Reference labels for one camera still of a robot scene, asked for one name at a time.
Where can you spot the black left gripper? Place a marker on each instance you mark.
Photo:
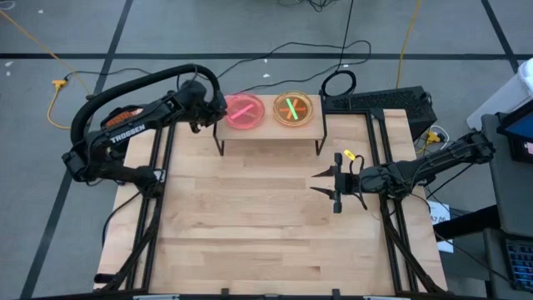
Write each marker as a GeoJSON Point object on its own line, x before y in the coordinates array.
{"type": "Point", "coordinates": [210, 110]}

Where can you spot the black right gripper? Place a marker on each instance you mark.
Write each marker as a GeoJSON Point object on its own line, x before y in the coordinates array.
{"type": "Point", "coordinates": [350, 183]}

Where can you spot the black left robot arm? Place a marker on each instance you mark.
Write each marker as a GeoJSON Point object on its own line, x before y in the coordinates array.
{"type": "Point", "coordinates": [125, 133]}

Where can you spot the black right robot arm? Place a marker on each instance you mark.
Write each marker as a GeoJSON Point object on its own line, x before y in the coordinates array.
{"type": "Point", "coordinates": [437, 164]}

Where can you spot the wooden shelf with black legs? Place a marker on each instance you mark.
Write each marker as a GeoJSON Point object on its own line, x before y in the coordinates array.
{"type": "Point", "coordinates": [270, 132]}

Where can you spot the yellow power plug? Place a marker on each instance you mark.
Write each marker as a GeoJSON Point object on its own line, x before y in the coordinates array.
{"type": "Point", "coordinates": [433, 136]}

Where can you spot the white paper sheet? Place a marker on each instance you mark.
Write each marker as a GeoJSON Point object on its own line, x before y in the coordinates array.
{"type": "Point", "coordinates": [439, 212]}

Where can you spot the dark grey cart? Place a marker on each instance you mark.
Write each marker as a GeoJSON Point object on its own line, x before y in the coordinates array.
{"type": "Point", "coordinates": [512, 196]}

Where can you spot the black box with blue panel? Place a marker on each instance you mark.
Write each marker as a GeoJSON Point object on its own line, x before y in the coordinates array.
{"type": "Point", "coordinates": [520, 129]}

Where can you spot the white plastic bin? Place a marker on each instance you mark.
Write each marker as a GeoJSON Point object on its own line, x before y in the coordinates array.
{"type": "Point", "coordinates": [512, 96]}

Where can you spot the black keyboard with blue keys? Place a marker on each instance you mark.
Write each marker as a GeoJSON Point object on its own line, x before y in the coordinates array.
{"type": "Point", "coordinates": [520, 262]}

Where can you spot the black aluminium table frame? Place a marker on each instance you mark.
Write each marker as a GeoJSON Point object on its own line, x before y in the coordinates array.
{"type": "Point", "coordinates": [146, 233]}

